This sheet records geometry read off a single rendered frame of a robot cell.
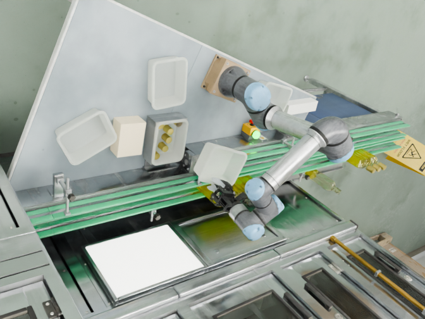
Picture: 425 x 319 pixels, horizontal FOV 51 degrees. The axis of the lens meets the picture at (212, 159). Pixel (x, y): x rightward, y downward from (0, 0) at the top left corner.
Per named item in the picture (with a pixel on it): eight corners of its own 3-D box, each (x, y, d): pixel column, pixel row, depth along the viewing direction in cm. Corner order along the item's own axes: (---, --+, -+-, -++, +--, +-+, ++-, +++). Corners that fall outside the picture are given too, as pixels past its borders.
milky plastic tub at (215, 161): (203, 136, 192) (215, 145, 186) (237, 145, 208) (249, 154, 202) (186, 171, 196) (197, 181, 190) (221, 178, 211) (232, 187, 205)
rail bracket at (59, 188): (47, 192, 190) (66, 223, 175) (47, 158, 182) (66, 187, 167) (58, 190, 193) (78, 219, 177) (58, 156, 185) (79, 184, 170)
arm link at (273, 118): (255, 89, 212) (355, 126, 175) (265, 110, 222) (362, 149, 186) (239, 107, 209) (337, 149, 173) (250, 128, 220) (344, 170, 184)
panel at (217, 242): (80, 251, 190) (114, 307, 167) (80, 245, 189) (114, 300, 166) (243, 205, 242) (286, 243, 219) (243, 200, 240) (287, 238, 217)
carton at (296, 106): (281, 101, 255) (289, 105, 251) (310, 97, 269) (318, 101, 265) (279, 111, 258) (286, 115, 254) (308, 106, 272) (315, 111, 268)
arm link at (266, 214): (279, 197, 171) (257, 215, 171) (288, 211, 179) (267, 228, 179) (267, 185, 177) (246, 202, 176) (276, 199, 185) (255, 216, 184)
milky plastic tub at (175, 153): (143, 157, 215) (151, 166, 209) (147, 115, 205) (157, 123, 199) (174, 152, 225) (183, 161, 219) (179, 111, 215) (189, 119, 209)
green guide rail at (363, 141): (195, 173, 222) (205, 181, 217) (196, 171, 222) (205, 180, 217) (396, 131, 323) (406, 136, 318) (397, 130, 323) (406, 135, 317)
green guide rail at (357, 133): (198, 161, 219) (207, 168, 214) (198, 159, 219) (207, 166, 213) (400, 121, 320) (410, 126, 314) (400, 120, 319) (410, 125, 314)
